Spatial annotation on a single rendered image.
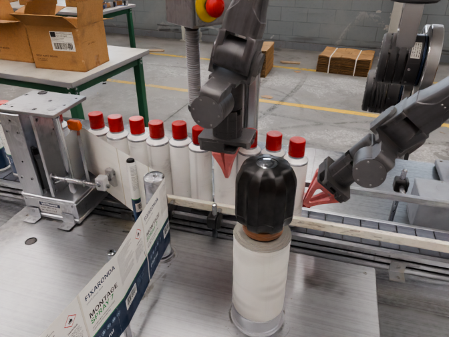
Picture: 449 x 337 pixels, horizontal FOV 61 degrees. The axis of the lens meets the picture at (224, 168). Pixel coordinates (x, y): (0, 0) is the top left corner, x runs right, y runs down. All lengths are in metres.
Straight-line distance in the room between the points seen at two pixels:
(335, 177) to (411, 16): 0.55
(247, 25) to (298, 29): 5.59
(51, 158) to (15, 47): 1.94
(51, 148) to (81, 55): 1.53
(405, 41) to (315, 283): 0.72
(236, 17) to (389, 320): 0.60
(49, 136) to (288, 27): 5.58
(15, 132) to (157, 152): 0.29
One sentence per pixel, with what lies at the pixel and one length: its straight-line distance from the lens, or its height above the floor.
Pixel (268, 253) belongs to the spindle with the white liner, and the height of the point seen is 1.06.
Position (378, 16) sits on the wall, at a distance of 6.09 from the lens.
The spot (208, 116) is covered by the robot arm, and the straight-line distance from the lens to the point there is 0.63.
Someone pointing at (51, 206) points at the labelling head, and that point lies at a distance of 0.94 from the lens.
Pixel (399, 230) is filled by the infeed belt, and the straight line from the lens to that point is 0.93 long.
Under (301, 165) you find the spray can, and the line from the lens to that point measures 0.78.
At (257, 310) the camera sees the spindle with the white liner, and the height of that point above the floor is 0.94.
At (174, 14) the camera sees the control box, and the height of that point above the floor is 1.30.
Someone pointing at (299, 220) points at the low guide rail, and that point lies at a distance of 0.84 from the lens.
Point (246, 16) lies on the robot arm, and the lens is 0.65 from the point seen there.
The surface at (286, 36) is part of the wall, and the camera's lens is 6.29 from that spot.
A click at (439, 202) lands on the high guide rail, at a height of 0.96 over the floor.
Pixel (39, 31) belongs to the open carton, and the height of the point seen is 1.00.
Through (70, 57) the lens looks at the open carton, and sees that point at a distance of 2.43.
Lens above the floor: 1.43
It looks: 31 degrees down
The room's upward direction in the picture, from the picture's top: straight up
